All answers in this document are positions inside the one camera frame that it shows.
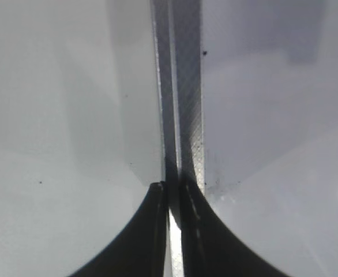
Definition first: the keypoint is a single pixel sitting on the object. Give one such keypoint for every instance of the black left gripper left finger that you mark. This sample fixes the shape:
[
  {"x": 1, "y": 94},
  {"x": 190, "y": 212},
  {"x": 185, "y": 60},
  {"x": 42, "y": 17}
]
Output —
[{"x": 140, "y": 248}]

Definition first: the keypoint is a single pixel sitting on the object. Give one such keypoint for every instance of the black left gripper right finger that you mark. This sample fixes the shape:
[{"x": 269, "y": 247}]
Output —
[{"x": 209, "y": 248}]

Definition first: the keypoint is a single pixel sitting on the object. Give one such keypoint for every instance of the white board with grey frame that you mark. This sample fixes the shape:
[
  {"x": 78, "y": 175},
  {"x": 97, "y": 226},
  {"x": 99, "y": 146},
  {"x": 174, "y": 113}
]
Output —
[{"x": 89, "y": 99}]

